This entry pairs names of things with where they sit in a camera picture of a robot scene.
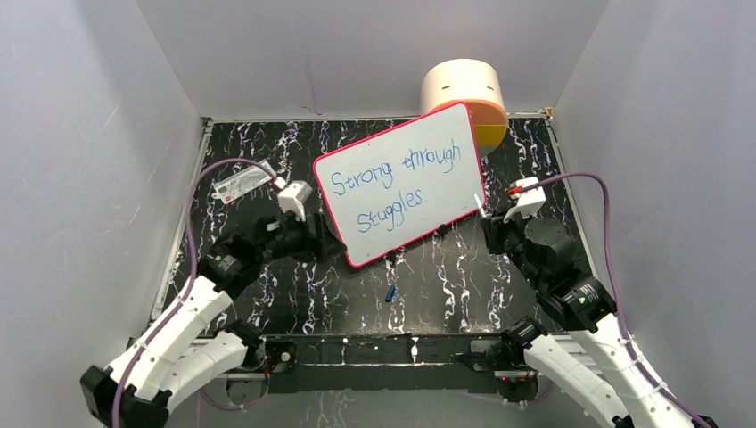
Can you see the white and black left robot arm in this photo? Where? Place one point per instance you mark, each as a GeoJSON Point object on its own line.
{"type": "Point", "coordinates": [145, 384]}

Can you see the blue marker cap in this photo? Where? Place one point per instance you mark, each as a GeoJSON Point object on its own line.
{"type": "Point", "coordinates": [390, 294]}

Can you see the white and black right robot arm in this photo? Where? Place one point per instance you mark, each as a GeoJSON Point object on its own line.
{"type": "Point", "coordinates": [619, 391]}

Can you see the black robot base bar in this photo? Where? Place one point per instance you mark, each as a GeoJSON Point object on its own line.
{"type": "Point", "coordinates": [476, 363]}

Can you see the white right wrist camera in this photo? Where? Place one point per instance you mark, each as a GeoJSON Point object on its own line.
{"type": "Point", "coordinates": [526, 204]}

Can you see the white whiteboard marker pen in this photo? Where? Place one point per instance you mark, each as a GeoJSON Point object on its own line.
{"type": "Point", "coordinates": [480, 206]}

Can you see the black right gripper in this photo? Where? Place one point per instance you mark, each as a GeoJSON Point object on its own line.
{"type": "Point", "coordinates": [493, 228]}

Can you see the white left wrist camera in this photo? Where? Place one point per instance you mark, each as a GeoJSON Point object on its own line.
{"type": "Point", "coordinates": [291, 197]}

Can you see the pink-framed whiteboard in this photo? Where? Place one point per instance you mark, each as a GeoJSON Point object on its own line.
{"type": "Point", "coordinates": [395, 187]}

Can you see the cream and orange cylinder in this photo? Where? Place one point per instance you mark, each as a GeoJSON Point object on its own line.
{"type": "Point", "coordinates": [476, 84]}

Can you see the white printed label card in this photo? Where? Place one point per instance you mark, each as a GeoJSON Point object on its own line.
{"type": "Point", "coordinates": [243, 182]}

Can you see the black whiteboard stand clip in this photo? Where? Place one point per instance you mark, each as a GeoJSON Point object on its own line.
{"type": "Point", "coordinates": [442, 231]}
{"type": "Point", "coordinates": [392, 257]}

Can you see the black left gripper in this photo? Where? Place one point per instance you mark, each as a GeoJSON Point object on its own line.
{"type": "Point", "coordinates": [322, 246]}

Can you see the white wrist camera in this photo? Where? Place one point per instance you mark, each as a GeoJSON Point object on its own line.
{"type": "Point", "coordinates": [526, 204]}
{"type": "Point", "coordinates": [291, 197]}

